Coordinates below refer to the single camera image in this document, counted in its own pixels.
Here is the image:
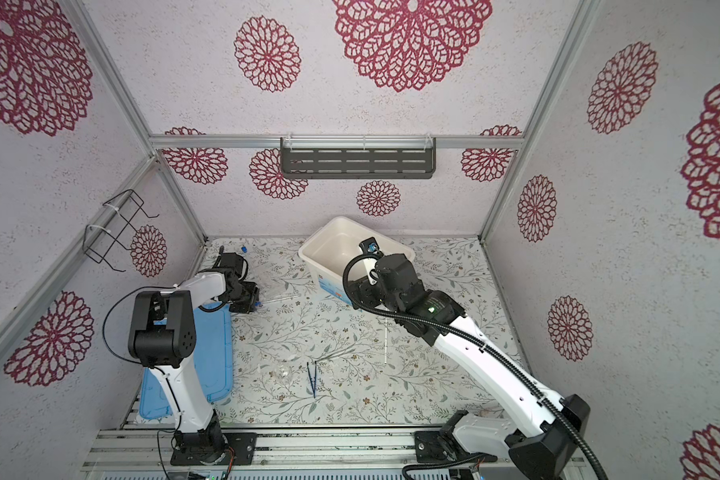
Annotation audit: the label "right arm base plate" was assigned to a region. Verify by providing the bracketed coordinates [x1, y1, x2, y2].
[414, 430, 498, 464]

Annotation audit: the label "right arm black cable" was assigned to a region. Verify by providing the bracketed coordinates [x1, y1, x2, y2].
[341, 253, 610, 480]

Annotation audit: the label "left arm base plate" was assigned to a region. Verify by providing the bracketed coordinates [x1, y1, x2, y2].
[170, 432, 258, 466]

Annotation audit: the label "blue tweezers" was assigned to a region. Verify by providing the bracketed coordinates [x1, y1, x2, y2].
[306, 361, 319, 398]

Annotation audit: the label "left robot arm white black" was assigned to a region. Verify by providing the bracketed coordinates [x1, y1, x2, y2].
[127, 251, 259, 457]

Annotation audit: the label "clear petri dish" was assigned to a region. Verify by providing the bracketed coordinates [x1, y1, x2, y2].
[273, 364, 298, 388]

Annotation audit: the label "black wire wall basket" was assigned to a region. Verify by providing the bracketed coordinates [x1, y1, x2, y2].
[80, 189, 159, 273]

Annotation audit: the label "clear plastic tube rack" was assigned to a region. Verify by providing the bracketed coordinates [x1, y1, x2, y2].
[248, 265, 297, 298]

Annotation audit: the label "aluminium rail base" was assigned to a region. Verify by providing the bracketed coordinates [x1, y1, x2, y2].
[82, 395, 587, 473]

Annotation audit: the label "dark grey wall shelf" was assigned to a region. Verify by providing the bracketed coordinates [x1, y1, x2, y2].
[279, 137, 437, 180]

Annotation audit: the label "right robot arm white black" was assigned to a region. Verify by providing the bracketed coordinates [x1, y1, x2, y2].
[342, 252, 607, 479]

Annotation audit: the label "white plastic bin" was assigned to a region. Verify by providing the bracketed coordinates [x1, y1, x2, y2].
[298, 216, 415, 305]

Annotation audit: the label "blue plastic lid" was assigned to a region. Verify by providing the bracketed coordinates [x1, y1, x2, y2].
[139, 308, 234, 420]

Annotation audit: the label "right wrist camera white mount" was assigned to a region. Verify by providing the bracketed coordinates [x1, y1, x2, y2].
[359, 237, 384, 285]

